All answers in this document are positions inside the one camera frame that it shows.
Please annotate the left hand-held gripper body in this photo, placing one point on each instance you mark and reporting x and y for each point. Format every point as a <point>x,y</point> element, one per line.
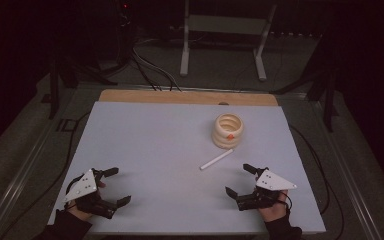
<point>86,186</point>

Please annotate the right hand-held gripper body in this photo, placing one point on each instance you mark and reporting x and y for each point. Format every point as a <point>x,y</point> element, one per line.
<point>271,182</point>

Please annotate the white pen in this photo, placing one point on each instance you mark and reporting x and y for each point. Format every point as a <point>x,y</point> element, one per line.
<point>216,159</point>

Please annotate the cream ribbed pen holder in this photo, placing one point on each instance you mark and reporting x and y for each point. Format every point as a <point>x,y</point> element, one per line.
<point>228,131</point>

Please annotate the person's left hand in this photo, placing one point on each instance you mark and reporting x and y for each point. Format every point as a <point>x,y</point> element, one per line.
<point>80,212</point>

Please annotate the person's right hand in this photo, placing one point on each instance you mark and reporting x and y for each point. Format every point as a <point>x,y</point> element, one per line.
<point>273,210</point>

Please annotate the black tripod stand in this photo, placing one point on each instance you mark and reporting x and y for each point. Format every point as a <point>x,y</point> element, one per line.
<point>326,86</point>
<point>60,80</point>

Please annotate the dark equipment with red light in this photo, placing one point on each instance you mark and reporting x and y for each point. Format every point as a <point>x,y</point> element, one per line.
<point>124,30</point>

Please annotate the white metal stand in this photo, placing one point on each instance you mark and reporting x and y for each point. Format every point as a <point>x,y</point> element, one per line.
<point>225,26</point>

